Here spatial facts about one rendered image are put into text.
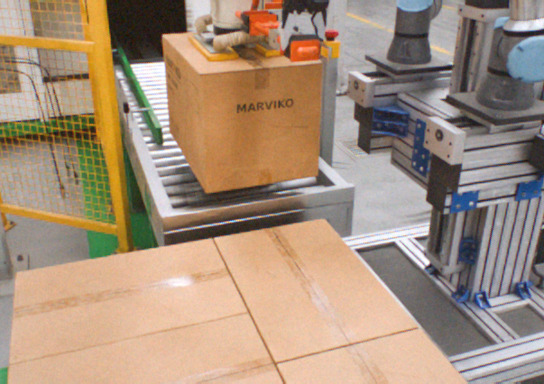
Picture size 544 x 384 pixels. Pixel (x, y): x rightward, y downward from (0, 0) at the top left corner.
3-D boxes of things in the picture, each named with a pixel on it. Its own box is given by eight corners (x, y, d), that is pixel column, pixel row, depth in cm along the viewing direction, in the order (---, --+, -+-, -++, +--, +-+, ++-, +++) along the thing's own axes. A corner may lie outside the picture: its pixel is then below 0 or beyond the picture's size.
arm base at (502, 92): (508, 91, 168) (514, 58, 163) (546, 107, 155) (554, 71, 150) (464, 96, 163) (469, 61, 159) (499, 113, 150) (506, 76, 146)
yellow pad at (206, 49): (188, 41, 212) (187, 26, 210) (214, 39, 215) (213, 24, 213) (208, 62, 183) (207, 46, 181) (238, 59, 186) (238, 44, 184)
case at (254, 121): (169, 132, 238) (161, 34, 221) (260, 121, 251) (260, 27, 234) (206, 194, 187) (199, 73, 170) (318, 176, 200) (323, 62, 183)
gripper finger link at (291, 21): (277, 46, 148) (291, 12, 146) (285, 51, 143) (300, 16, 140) (267, 42, 147) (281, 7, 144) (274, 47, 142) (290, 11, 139)
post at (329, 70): (311, 238, 290) (319, 39, 247) (323, 236, 293) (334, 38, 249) (317, 245, 285) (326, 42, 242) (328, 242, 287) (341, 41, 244)
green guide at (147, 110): (106, 60, 389) (105, 47, 385) (122, 59, 392) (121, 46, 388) (140, 147, 253) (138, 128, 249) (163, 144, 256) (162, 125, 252)
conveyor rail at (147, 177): (105, 82, 395) (101, 55, 386) (112, 82, 396) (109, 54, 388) (164, 265, 198) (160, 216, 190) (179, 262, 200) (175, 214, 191)
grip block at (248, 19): (240, 31, 178) (239, 11, 176) (270, 29, 181) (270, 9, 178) (247, 36, 171) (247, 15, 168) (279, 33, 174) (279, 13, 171)
